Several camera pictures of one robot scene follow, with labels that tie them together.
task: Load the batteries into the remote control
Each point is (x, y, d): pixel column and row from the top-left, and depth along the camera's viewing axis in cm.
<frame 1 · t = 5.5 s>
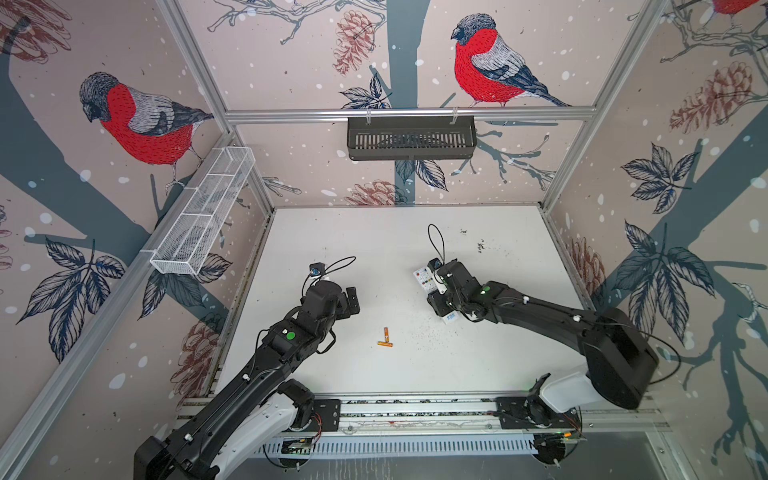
left hand: (341, 292, 77), fingers open
right hand: (433, 298, 87), fingers open
orange battery upright: (386, 334, 89), on the table
orange battery lying: (385, 344, 87), on the table

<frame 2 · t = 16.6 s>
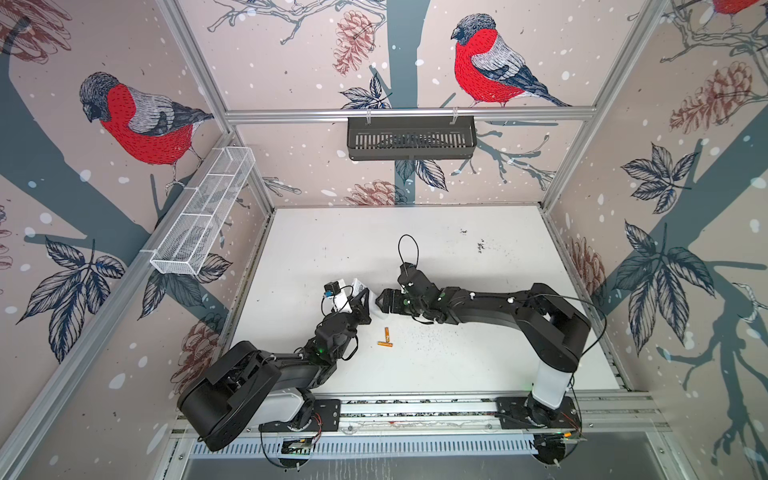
left hand: (368, 292, 82), fingers closed
right hand: (384, 308, 89), fingers open
the named things where they were.

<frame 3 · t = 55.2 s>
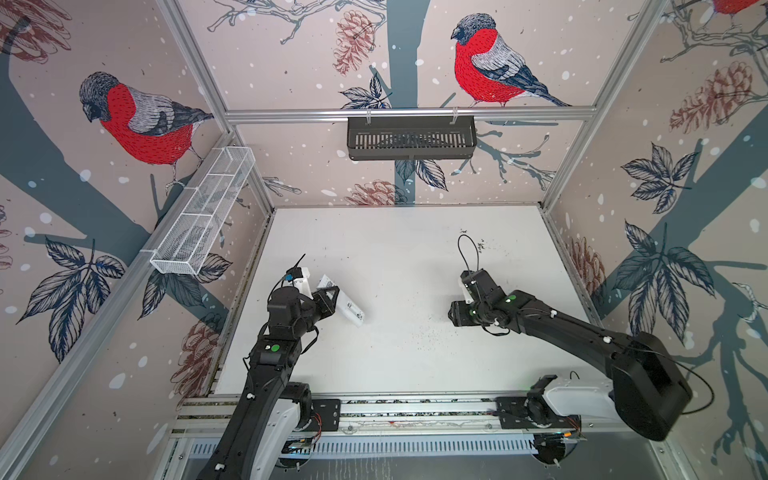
left hand: (336, 289, 77), fingers closed
right hand: (453, 317, 86), fingers open
white remote control: (343, 304, 81), point 14 cm above the table
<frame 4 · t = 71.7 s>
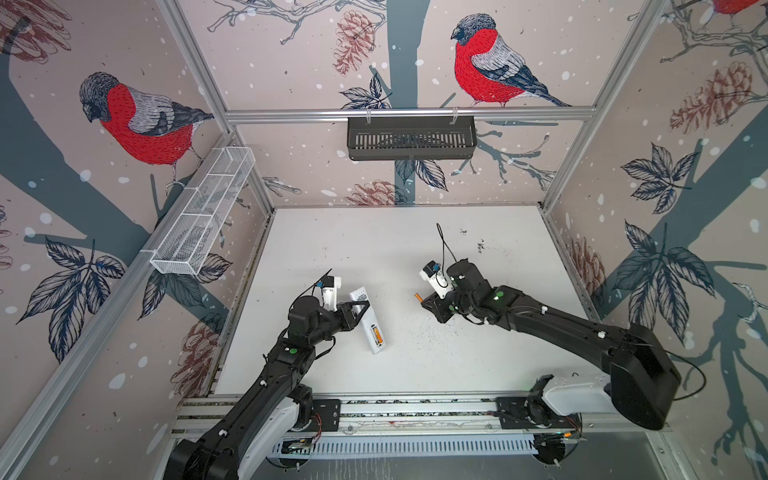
left hand: (366, 306, 77), fingers closed
right hand: (423, 304, 82), fingers closed
white remote control: (368, 322, 80), point 12 cm above the table
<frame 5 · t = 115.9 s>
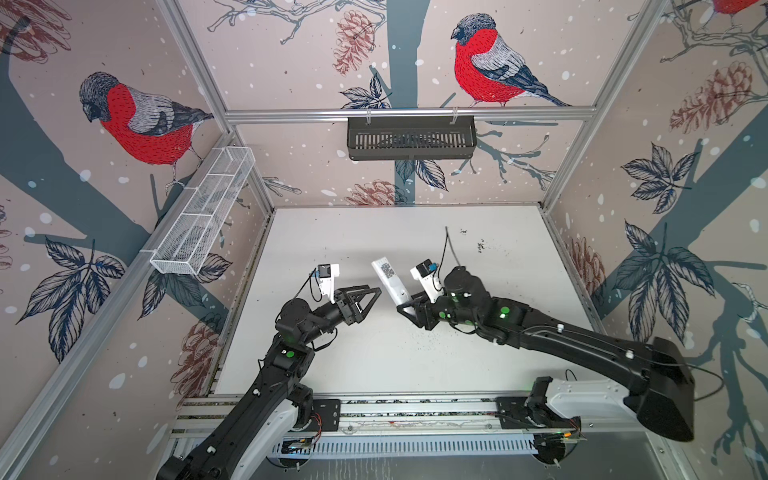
left hand: (374, 295, 68), fingers open
right hand: (400, 308, 72), fingers open
white remote control: (391, 281, 74), point 24 cm above the table
